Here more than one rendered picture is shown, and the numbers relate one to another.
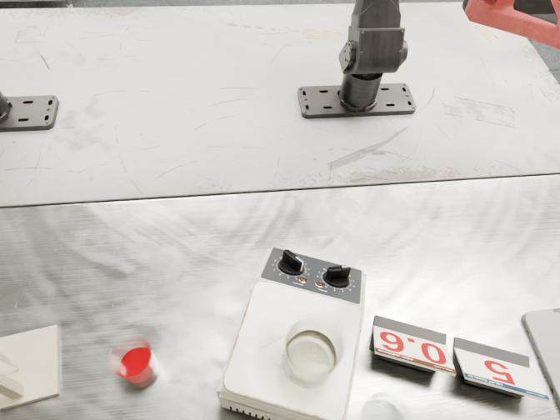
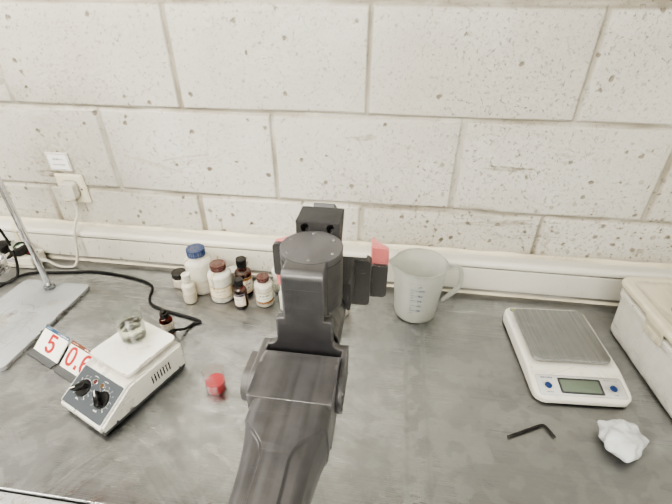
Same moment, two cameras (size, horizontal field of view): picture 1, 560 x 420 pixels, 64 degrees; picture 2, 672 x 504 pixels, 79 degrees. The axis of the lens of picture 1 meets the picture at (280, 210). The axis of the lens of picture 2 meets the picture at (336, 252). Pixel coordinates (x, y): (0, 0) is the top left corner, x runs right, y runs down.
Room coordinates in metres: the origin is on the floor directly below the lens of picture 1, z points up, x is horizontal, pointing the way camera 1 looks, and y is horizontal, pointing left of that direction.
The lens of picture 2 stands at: (0.57, 0.55, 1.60)
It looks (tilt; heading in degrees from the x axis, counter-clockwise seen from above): 33 degrees down; 199
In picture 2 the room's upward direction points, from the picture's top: straight up
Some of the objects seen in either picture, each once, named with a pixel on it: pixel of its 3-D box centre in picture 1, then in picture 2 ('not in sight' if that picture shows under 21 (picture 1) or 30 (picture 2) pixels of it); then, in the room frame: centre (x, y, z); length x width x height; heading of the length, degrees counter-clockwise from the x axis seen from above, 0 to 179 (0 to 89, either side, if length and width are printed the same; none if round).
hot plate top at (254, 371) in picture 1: (295, 346); (133, 346); (0.14, -0.03, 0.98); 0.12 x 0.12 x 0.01; 80
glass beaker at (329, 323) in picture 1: (312, 352); (128, 324); (0.12, -0.04, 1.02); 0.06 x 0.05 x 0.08; 145
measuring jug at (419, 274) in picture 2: not in sight; (423, 287); (-0.26, 0.50, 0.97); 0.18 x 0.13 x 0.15; 107
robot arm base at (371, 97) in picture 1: (360, 84); not in sight; (0.60, -0.11, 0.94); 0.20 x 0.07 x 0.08; 101
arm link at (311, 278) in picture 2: not in sight; (302, 318); (0.32, 0.44, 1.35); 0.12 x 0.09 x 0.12; 11
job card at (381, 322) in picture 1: (412, 343); (76, 362); (0.18, -0.17, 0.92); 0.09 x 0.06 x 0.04; 80
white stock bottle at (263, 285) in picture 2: not in sight; (263, 289); (-0.16, 0.11, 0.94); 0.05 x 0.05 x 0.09
